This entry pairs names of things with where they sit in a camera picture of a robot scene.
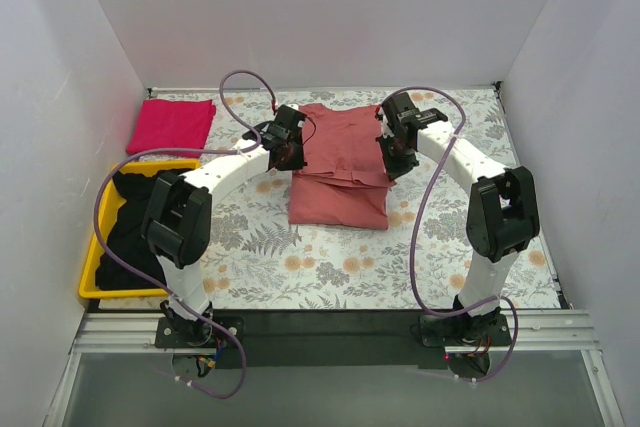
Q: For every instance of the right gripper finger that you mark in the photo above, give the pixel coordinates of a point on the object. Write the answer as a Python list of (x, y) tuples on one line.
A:
[(390, 158), (407, 160)]

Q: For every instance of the folded magenta t shirt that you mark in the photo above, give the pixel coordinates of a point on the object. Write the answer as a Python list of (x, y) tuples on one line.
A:
[(166, 123)]

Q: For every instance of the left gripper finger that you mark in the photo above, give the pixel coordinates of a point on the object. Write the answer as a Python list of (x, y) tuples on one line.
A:
[(279, 158), (295, 155)]

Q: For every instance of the aluminium frame rail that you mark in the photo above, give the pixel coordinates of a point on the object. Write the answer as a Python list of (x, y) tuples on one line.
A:
[(540, 367)]

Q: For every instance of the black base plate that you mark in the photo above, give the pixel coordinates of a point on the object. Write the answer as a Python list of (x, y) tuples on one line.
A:
[(319, 338)]

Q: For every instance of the salmon pink t shirt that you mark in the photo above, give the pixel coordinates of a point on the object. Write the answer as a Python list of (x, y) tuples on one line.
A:
[(344, 181)]

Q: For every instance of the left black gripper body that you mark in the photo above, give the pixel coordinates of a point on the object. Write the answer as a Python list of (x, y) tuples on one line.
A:
[(289, 158)]

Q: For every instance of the floral patterned table mat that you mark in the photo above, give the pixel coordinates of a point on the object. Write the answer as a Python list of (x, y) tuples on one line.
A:
[(258, 260)]

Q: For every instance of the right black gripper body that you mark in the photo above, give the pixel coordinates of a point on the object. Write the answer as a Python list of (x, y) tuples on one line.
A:
[(396, 161)]

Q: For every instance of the yellow plastic bin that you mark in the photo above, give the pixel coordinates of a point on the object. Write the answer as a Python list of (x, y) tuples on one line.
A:
[(111, 202)]

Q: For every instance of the black t shirt in bin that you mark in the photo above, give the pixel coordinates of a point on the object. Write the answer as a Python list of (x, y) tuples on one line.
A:
[(125, 238)]

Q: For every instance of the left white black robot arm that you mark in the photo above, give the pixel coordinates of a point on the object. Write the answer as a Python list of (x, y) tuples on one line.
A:
[(177, 222)]

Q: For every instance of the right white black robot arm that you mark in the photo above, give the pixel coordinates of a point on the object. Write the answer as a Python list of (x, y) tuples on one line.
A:
[(502, 214)]

